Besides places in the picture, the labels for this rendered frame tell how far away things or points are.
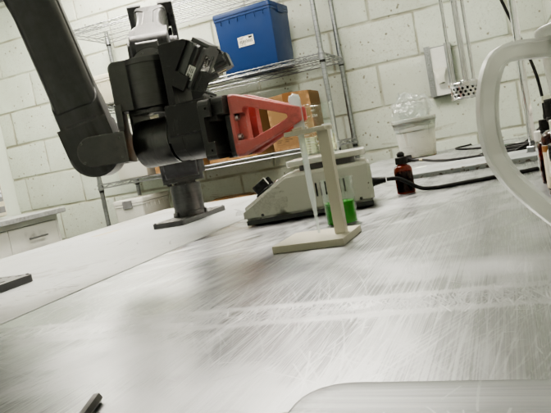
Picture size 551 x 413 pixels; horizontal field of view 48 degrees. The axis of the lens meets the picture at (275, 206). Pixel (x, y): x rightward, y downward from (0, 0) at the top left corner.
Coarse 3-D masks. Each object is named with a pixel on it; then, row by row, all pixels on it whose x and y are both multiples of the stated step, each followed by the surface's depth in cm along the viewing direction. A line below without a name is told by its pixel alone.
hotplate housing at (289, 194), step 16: (336, 160) 94; (352, 160) 94; (288, 176) 94; (304, 176) 93; (320, 176) 93; (352, 176) 92; (368, 176) 92; (272, 192) 94; (288, 192) 94; (304, 192) 93; (320, 192) 93; (368, 192) 92; (256, 208) 95; (272, 208) 94; (288, 208) 94; (304, 208) 94; (320, 208) 94; (256, 224) 95
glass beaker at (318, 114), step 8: (312, 104) 95; (320, 104) 95; (328, 104) 96; (312, 112) 95; (320, 112) 95; (328, 112) 96; (312, 120) 95; (320, 120) 95; (328, 120) 96; (304, 136) 96; (312, 136) 96; (336, 136) 98; (312, 144) 96; (336, 144) 97; (312, 152) 96; (320, 152) 96
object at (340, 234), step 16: (320, 128) 66; (320, 144) 67; (336, 176) 67; (336, 192) 67; (336, 208) 67; (336, 224) 68; (288, 240) 69; (304, 240) 67; (320, 240) 65; (336, 240) 64
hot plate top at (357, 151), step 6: (342, 150) 103; (348, 150) 95; (354, 150) 92; (360, 150) 92; (318, 156) 95; (336, 156) 93; (342, 156) 93; (348, 156) 92; (288, 162) 94; (294, 162) 94; (300, 162) 93; (312, 162) 93
